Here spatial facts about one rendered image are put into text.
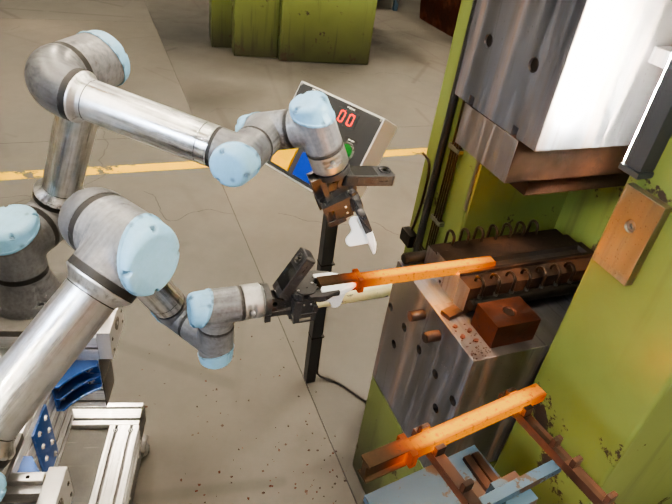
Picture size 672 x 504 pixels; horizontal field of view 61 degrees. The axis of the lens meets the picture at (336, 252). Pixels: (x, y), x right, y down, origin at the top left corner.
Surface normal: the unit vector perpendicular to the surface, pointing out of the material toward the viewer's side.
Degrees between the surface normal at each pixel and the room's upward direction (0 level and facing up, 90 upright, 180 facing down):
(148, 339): 0
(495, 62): 90
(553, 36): 90
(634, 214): 90
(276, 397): 0
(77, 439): 0
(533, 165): 90
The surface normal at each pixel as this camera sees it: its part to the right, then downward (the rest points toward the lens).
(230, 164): -0.28, 0.53
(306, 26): 0.24, 0.58
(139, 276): 0.85, 0.32
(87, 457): 0.12, -0.81
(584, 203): -0.93, 0.11
